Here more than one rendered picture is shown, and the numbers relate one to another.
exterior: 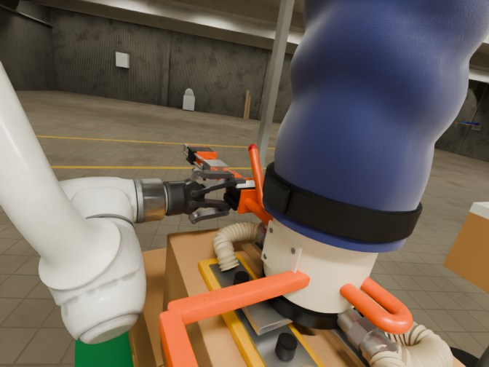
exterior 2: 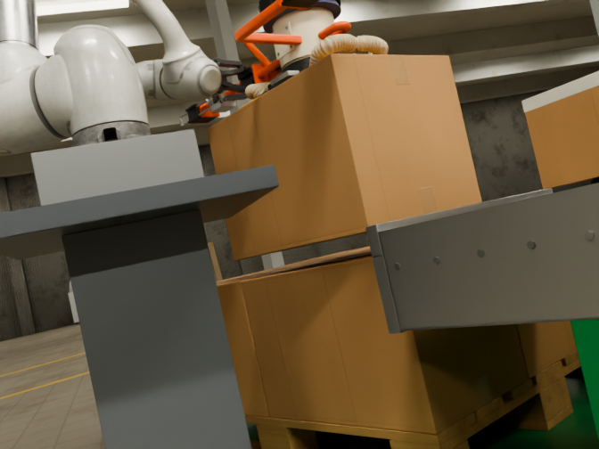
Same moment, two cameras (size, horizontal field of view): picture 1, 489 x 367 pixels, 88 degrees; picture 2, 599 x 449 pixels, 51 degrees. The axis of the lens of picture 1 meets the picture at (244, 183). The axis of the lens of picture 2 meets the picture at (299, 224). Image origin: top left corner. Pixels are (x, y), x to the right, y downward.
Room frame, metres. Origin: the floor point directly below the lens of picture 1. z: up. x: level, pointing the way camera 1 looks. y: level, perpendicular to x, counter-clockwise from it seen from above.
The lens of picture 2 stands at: (-1.29, 0.20, 0.59)
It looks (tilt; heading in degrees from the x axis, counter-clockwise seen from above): 2 degrees up; 353
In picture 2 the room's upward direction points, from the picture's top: 13 degrees counter-clockwise
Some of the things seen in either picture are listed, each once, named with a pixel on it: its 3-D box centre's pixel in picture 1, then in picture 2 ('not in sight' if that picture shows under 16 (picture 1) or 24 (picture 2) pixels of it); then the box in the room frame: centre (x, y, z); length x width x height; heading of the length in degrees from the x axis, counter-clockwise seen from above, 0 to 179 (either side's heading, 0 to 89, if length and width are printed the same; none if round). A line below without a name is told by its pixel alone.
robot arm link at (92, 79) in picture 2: not in sight; (95, 82); (0.01, 0.38, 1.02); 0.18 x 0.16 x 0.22; 71
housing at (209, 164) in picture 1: (215, 169); (222, 102); (0.77, 0.10, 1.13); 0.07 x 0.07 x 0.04; 31
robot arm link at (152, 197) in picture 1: (149, 199); not in sight; (0.47, 0.19, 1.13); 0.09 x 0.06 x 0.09; 34
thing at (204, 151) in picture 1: (202, 155); (203, 113); (0.89, 0.17, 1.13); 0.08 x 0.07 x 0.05; 31
